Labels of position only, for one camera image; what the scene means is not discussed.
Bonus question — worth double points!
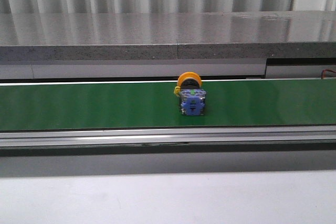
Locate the yellow mushroom push button switch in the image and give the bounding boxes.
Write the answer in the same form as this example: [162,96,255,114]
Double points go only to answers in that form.
[174,72,206,116]

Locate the green conveyor belt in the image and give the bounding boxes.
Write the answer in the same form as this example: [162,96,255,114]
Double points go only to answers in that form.
[1,79,335,131]

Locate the grey stone countertop slab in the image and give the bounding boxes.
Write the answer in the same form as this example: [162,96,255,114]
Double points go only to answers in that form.
[1,11,335,62]

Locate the aluminium conveyor frame rail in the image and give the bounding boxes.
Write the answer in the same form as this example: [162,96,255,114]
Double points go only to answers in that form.
[1,125,335,147]

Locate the red and black wires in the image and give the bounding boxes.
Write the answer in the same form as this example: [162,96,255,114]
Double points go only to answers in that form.
[321,69,336,80]

